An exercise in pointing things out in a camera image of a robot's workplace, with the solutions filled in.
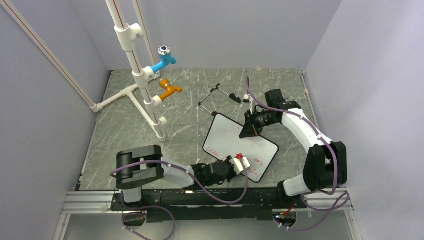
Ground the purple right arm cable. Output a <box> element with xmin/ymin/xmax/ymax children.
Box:
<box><xmin>245</xmin><ymin>76</ymin><xmax>351</xmax><ymax>232</ymax></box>

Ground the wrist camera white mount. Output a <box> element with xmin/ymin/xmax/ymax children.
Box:
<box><xmin>242</xmin><ymin>93</ymin><xmax>257</xmax><ymax>114</ymax></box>
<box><xmin>229</xmin><ymin>153</ymin><xmax>251</xmax><ymax>175</ymax></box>

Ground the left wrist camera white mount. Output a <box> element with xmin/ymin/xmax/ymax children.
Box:
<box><xmin>229</xmin><ymin>153</ymin><xmax>251</xmax><ymax>175</ymax></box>

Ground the black wire whiteboard stand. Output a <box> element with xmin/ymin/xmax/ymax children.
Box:
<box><xmin>197</xmin><ymin>77</ymin><xmax>242</xmax><ymax>116</ymax></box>

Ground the small black-framed whiteboard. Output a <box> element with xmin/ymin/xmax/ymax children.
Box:
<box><xmin>202</xmin><ymin>113</ymin><xmax>280</xmax><ymax>183</ymax></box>

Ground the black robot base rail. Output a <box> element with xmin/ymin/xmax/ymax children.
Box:
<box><xmin>110</xmin><ymin>187</ymin><xmax>306</xmax><ymax>223</ymax></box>

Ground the blue faucet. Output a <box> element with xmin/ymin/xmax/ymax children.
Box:
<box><xmin>151</xmin><ymin>45</ymin><xmax>177</xmax><ymax>74</ymax></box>

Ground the aluminium extrusion frame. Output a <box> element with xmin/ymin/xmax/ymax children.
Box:
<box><xmin>61</xmin><ymin>188</ymin><xmax>363</xmax><ymax>240</ymax></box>

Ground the white PVC pipe frame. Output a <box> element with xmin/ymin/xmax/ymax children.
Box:
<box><xmin>91</xmin><ymin>0</ymin><xmax>167</xmax><ymax>143</ymax></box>

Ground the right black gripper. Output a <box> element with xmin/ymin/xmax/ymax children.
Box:
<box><xmin>239</xmin><ymin>108</ymin><xmax>278</xmax><ymax>139</ymax></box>

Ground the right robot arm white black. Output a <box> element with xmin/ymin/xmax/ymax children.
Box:
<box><xmin>239</xmin><ymin>89</ymin><xmax>348</xmax><ymax>208</ymax></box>

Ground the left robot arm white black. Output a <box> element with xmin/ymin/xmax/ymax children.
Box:
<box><xmin>110</xmin><ymin>145</ymin><xmax>247</xmax><ymax>210</ymax></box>

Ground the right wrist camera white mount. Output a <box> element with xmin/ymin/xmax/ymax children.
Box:
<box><xmin>242</xmin><ymin>93</ymin><xmax>257</xmax><ymax>114</ymax></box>

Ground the orange faucet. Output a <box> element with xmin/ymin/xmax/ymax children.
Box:
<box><xmin>159</xmin><ymin>78</ymin><xmax>183</xmax><ymax>101</ymax></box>

